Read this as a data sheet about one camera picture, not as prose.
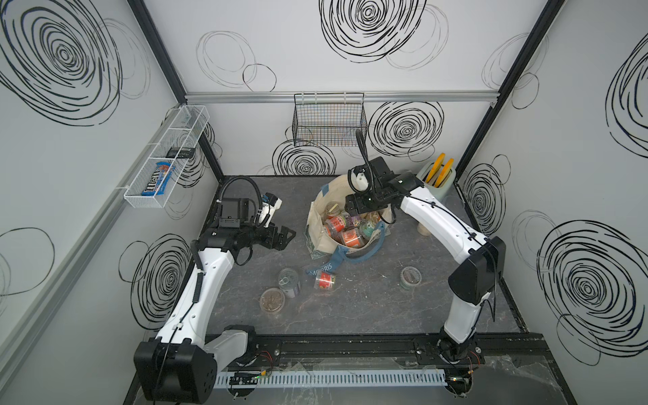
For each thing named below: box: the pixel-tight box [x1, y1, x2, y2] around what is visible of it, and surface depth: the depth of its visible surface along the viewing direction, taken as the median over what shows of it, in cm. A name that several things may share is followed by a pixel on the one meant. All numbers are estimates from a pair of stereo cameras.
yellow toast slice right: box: [434, 158, 455, 189], surface depth 96 cm
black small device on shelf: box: [165, 146, 196, 159], surface depth 80 cm
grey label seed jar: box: [277, 267, 302, 299], surface depth 82 cm
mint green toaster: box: [415, 162, 457, 202], surface depth 99 cm
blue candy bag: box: [141, 162, 176, 196], surface depth 72 cm
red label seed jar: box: [313, 271, 336, 291], surface depth 84 cm
